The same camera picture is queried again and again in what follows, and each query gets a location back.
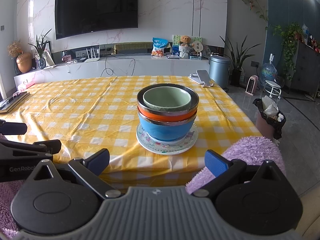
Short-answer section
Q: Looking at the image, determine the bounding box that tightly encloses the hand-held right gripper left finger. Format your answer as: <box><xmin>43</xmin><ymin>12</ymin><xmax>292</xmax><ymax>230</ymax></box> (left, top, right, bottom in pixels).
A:
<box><xmin>32</xmin><ymin>148</ymin><xmax>124</xmax><ymax>198</ymax></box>

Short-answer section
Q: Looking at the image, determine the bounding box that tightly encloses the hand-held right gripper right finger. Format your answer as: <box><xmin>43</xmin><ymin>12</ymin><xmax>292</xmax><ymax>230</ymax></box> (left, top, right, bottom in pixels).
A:
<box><xmin>192</xmin><ymin>149</ymin><xmax>284</xmax><ymax>197</ymax></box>

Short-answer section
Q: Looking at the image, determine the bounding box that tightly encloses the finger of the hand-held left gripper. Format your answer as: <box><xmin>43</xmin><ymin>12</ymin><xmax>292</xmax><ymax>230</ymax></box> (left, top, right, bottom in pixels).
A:
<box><xmin>0</xmin><ymin>120</ymin><xmax>27</xmax><ymax>136</ymax></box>
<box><xmin>0</xmin><ymin>139</ymin><xmax>62</xmax><ymax>155</ymax></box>

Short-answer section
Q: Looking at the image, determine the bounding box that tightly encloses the clear glass plate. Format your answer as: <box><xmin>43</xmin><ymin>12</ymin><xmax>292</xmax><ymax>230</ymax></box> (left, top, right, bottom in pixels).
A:
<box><xmin>136</xmin><ymin>123</ymin><xmax>199</xmax><ymax>153</ymax></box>

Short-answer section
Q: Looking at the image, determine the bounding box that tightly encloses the small white plate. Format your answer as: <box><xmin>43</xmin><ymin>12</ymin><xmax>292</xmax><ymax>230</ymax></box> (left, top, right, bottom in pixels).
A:
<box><xmin>147</xmin><ymin>134</ymin><xmax>187</xmax><ymax>146</ymax></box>

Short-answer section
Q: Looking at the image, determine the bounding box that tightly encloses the white fruit painted plate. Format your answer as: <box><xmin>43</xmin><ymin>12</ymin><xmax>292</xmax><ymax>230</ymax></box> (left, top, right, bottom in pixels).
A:
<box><xmin>137</xmin><ymin>130</ymin><xmax>198</xmax><ymax>155</ymax></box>

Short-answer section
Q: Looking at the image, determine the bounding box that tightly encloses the blue steel bowl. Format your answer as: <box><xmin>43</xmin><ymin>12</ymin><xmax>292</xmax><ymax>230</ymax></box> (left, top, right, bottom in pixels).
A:
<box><xmin>138</xmin><ymin>114</ymin><xmax>197</xmax><ymax>142</ymax></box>

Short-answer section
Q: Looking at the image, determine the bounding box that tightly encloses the orange steel bowl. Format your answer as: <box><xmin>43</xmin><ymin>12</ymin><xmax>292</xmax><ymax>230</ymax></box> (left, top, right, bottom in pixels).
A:
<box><xmin>137</xmin><ymin>83</ymin><xmax>200</xmax><ymax>123</ymax></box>

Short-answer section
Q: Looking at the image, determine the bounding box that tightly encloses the green ceramic bowl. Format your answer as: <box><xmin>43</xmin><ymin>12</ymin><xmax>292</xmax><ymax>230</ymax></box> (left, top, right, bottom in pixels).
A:
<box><xmin>142</xmin><ymin>85</ymin><xmax>192</xmax><ymax>112</ymax></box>

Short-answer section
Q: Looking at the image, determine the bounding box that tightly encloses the dark notebook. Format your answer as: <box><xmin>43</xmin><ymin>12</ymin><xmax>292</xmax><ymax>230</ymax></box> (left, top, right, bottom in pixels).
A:
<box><xmin>0</xmin><ymin>91</ymin><xmax>30</xmax><ymax>113</ymax></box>

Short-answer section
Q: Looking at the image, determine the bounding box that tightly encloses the purple fluffy garment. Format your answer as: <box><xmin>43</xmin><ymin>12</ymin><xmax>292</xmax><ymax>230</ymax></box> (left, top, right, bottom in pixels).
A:
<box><xmin>0</xmin><ymin>133</ymin><xmax>287</xmax><ymax>239</ymax></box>

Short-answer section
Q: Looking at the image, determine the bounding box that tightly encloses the pink box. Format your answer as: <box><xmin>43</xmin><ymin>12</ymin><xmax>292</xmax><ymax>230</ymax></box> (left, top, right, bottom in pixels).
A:
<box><xmin>17</xmin><ymin>80</ymin><xmax>34</xmax><ymax>90</ymax></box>

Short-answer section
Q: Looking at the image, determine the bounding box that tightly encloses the yellow checked tablecloth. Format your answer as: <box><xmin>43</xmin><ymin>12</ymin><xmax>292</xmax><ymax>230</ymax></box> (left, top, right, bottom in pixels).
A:
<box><xmin>0</xmin><ymin>75</ymin><xmax>263</xmax><ymax>188</ymax></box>

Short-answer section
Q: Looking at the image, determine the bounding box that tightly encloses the copper vase with dried flowers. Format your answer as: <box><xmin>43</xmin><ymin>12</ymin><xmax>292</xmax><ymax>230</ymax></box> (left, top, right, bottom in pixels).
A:
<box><xmin>7</xmin><ymin>40</ymin><xmax>33</xmax><ymax>74</ymax></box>

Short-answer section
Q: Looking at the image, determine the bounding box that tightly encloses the bin with black bag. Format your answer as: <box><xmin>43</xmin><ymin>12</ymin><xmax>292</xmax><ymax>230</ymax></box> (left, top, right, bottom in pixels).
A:
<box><xmin>252</xmin><ymin>95</ymin><xmax>286</xmax><ymax>140</ymax></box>

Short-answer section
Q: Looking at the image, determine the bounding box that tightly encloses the blue glass vase with plant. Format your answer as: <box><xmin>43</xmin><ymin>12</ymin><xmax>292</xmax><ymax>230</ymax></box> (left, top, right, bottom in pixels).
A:
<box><xmin>28</xmin><ymin>29</ymin><xmax>52</xmax><ymax>70</ymax></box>

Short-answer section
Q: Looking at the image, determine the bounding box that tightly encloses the small white heater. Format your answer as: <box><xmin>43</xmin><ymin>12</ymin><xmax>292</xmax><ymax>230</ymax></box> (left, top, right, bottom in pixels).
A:
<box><xmin>245</xmin><ymin>75</ymin><xmax>259</xmax><ymax>95</ymax></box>

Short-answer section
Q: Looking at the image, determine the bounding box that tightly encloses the white phone stand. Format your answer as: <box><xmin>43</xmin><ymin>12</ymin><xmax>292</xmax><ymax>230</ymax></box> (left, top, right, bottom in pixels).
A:
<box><xmin>189</xmin><ymin>73</ymin><xmax>215</xmax><ymax>88</ymax></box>
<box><xmin>196</xmin><ymin>69</ymin><xmax>213</xmax><ymax>87</ymax></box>

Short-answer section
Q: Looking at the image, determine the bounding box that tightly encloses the potted snake plant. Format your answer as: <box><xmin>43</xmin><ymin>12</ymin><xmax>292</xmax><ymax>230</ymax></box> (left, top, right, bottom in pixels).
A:
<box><xmin>219</xmin><ymin>35</ymin><xmax>262</xmax><ymax>87</ymax></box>

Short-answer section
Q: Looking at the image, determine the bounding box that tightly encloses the grey metal trash can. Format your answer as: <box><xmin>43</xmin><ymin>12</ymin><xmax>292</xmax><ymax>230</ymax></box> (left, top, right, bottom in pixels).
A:
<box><xmin>209</xmin><ymin>55</ymin><xmax>231</xmax><ymax>89</ymax></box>

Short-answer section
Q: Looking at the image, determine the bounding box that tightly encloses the white round stool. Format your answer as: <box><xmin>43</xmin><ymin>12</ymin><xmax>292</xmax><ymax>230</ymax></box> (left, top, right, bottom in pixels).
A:
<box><xmin>264</xmin><ymin>80</ymin><xmax>282</xmax><ymax>98</ymax></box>

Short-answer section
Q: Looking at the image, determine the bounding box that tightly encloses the white router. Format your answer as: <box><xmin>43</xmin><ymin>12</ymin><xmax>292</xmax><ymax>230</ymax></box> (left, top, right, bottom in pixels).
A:
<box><xmin>84</xmin><ymin>46</ymin><xmax>100</xmax><ymax>62</ymax></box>

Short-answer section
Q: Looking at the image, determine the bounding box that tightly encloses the white marble television console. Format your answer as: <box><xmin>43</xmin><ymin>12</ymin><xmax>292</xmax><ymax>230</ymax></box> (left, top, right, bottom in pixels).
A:
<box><xmin>14</xmin><ymin>55</ymin><xmax>210</xmax><ymax>85</ymax></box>

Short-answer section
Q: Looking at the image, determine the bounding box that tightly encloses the blue water bottle with pump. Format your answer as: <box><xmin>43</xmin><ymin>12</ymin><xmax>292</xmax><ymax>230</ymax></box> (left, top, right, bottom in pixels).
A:
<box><xmin>260</xmin><ymin>53</ymin><xmax>278</xmax><ymax>87</ymax></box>

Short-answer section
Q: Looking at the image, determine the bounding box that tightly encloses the patterned decorative plate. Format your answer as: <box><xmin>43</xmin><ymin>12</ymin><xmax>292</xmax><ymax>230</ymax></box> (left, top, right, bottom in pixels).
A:
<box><xmin>202</xmin><ymin>44</ymin><xmax>213</xmax><ymax>58</ymax></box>

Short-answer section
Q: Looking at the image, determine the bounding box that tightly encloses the white knitted basket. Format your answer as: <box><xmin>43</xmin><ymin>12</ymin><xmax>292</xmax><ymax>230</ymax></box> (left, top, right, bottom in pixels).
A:
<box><xmin>179</xmin><ymin>45</ymin><xmax>191</xmax><ymax>58</ymax></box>

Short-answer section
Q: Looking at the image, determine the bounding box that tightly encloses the blue snack bag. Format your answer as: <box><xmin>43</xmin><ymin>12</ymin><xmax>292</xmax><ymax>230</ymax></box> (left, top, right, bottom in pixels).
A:
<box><xmin>151</xmin><ymin>37</ymin><xmax>168</xmax><ymax>57</ymax></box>

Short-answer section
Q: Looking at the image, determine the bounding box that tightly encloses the grey cabinet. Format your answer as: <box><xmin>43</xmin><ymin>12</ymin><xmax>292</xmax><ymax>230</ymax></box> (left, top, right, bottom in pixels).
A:
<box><xmin>291</xmin><ymin>40</ymin><xmax>320</xmax><ymax>93</ymax></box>

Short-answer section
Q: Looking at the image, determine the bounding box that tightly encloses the trailing ivy plant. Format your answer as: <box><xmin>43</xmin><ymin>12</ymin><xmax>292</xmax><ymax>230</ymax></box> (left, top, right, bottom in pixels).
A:
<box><xmin>272</xmin><ymin>22</ymin><xmax>304</xmax><ymax>80</ymax></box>

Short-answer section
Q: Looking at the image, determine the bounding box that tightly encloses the black cable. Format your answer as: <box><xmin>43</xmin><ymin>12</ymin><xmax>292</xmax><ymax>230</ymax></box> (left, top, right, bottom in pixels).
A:
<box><xmin>100</xmin><ymin>56</ymin><xmax>137</xmax><ymax>77</ymax></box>

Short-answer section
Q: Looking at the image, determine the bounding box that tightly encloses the black wall television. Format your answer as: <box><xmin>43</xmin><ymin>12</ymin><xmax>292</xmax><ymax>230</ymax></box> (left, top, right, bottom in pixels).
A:
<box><xmin>54</xmin><ymin>0</ymin><xmax>139</xmax><ymax>40</ymax></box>

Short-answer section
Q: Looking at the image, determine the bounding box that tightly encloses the wall vine plant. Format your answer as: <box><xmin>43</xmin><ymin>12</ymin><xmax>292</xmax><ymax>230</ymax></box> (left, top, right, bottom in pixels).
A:
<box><xmin>233</xmin><ymin>0</ymin><xmax>268</xmax><ymax>29</ymax></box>

